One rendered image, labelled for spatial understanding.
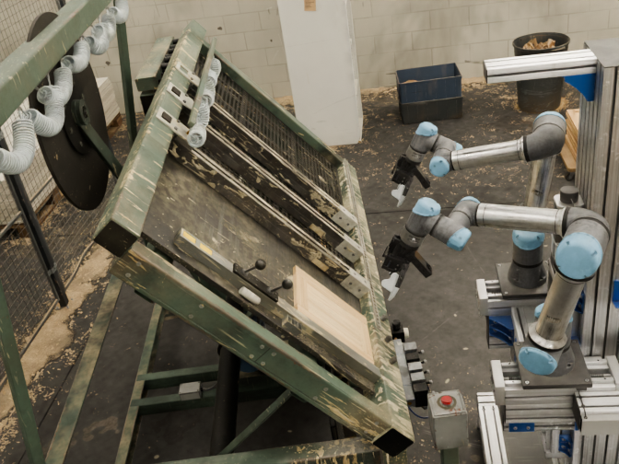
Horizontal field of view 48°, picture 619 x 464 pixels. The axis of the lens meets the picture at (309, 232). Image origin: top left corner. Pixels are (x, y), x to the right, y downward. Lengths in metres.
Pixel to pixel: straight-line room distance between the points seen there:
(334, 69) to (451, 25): 1.80
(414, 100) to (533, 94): 1.11
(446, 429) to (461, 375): 1.45
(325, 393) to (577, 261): 0.92
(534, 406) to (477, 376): 1.41
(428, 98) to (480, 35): 1.22
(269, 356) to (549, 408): 1.01
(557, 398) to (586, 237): 0.75
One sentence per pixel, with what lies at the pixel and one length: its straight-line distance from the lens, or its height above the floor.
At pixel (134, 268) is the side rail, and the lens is 2.10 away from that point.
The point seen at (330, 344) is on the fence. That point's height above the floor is 1.10.
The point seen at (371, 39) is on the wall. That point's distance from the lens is 7.78.
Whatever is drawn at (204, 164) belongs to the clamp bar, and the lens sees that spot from 2.76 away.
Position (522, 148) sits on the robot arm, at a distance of 2.61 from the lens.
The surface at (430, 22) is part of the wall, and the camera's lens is 7.74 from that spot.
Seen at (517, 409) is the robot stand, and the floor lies 0.87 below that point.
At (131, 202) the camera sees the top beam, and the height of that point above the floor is 1.85.
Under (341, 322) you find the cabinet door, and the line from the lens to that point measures 2.78.
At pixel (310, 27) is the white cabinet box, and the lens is 6.32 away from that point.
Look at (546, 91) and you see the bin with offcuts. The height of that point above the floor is 0.23.
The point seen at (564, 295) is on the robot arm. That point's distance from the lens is 2.14.
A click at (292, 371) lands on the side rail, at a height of 1.22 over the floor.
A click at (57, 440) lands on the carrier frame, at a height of 0.78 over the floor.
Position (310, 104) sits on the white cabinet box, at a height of 0.44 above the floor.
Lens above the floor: 2.76
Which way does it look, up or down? 31 degrees down
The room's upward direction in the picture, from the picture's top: 10 degrees counter-clockwise
